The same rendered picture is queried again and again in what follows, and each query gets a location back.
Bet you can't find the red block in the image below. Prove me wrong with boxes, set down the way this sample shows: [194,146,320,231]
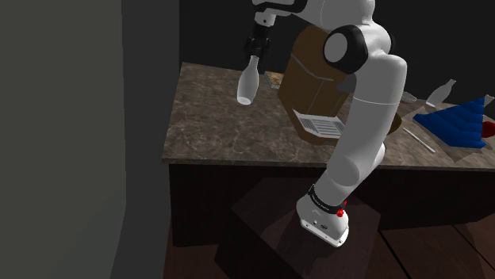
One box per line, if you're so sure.
[481,120,495,140]

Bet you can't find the small patterned flat box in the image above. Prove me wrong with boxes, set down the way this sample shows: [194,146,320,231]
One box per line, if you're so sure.
[264,71,286,90]

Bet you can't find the dark counter cabinet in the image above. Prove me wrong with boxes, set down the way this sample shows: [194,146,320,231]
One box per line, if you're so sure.
[161,61,495,249]

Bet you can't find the thin white stick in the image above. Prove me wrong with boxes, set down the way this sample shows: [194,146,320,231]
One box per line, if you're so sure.
[402,127,437,154]

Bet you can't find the brown cardboard box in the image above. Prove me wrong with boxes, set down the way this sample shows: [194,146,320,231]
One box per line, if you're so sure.
[277,24,403,147]

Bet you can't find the white bottle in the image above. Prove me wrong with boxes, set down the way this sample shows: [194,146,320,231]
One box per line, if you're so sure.
[425,78,457,109]
[236,55,261,106]

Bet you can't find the blue stepped block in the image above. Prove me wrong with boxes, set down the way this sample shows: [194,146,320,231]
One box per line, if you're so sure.
[412,97,488,150]

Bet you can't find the dark robot stand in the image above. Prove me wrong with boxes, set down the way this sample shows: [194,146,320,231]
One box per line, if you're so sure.
[213,177,382,279]

